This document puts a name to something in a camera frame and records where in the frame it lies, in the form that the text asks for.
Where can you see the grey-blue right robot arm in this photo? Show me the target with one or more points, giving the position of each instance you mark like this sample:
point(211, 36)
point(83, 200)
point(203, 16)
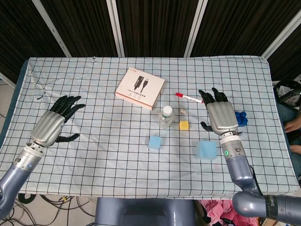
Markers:
point(237, 164)

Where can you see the white partition frame post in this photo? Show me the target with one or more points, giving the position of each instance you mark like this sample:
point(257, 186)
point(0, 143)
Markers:
point(194, 28)
point(51, 29)
point(115, 28)
point(281, 35)

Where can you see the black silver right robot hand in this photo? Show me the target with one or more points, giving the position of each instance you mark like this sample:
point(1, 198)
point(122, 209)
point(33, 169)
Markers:
point(222, 115)

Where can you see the person's bare hand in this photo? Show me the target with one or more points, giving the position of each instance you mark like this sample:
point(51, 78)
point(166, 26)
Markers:
point(294, 126)

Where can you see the small blue foam cube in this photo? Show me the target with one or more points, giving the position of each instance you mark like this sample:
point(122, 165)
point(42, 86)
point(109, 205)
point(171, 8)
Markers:
point(155, 143)

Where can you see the grey-blue robot torso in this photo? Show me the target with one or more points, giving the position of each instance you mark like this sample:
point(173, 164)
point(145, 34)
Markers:
point(141, 212)

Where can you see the pink cloth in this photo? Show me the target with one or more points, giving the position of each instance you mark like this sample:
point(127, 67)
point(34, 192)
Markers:
point(218, 208)

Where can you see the small yellow foam cube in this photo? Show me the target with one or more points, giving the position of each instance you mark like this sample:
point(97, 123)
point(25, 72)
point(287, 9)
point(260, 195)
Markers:
point(184, 125)

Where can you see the white black checkered tablecloth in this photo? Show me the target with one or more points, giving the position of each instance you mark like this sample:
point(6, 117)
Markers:
point(94, 141)

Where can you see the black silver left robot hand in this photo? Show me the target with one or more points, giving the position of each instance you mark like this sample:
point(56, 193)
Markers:
point(47, 127)

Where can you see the clear plastic bottle white cap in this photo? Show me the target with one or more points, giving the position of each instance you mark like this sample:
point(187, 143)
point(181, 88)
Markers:
point(165, 120)

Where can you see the small beige eraser piece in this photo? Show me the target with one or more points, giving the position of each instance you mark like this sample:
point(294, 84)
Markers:
point(183, 111)

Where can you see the large light blue foam cube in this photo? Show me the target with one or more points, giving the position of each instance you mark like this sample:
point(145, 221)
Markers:
point(207, 150)

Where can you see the person's jeans leg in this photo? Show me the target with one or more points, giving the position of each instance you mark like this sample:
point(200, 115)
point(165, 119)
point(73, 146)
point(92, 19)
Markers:
point(285, 114)

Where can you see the dark blue toy brick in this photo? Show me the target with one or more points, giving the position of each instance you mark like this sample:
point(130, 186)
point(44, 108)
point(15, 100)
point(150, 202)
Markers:
point(242, 118)

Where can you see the red white marker pen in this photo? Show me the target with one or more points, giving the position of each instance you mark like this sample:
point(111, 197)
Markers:
point(188, 97)

